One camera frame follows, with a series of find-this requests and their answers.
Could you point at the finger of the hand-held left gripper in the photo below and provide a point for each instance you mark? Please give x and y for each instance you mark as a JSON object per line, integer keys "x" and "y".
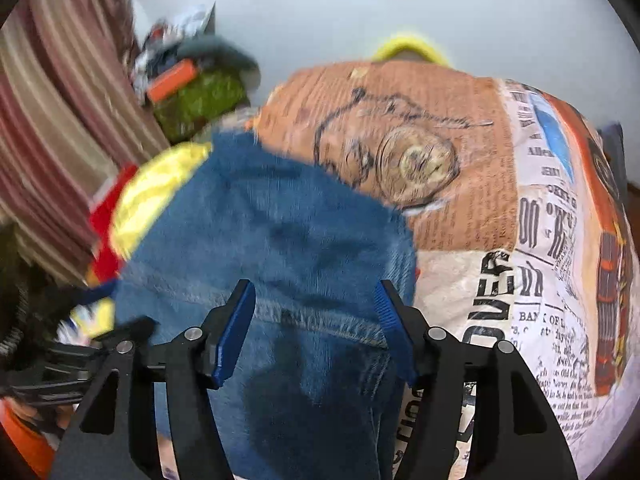
{"x": 55, "y": 385}
{"x": 125, "y": 332}

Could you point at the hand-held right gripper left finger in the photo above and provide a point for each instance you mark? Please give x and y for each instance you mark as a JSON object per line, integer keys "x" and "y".
{"x": 232, "y": 330}

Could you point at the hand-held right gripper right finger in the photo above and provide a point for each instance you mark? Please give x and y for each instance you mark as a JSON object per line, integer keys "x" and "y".
{"x": 395, "y": 330}

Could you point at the blue denim jeans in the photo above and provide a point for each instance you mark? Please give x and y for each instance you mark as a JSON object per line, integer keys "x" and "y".
{"x": 280, "y": 240}

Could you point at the person's left forearm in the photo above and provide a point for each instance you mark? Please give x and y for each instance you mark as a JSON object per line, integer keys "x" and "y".
{"x": 22, "y": 440}

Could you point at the red garment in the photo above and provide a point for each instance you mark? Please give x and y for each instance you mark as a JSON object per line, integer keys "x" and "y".
{"x": 102, "y": 215}

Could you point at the yellow garment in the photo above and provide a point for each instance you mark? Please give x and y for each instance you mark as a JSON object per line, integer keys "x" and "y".
{"x": 150, "y": 195}

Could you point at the printed blanket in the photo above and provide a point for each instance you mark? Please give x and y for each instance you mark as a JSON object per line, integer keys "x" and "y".
{"x": 475, "y": 185}

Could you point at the striped curtain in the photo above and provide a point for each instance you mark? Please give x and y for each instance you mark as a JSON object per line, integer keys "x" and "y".
{"x": 60, "y": 110}

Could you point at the green cloth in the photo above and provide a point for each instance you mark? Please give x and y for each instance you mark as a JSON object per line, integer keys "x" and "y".
{"x": 205, "y": 100}

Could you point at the orange box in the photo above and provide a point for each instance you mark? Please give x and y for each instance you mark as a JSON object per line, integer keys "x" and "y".
{"x": 172, "y": 80}

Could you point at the blue grey bag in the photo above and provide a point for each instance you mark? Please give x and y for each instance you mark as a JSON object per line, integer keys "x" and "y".
{"x": 612, "y": 155}

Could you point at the grey cloth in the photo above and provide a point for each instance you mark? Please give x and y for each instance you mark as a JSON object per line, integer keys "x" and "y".
{"x": 215, "y": 47}

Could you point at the yellow rounded object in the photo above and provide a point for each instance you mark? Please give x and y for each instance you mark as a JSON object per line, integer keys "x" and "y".
{"x": 405, "y": 42}

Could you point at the white printed bag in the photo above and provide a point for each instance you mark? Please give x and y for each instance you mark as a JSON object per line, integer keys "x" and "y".
{"x": 190, "y": 17}

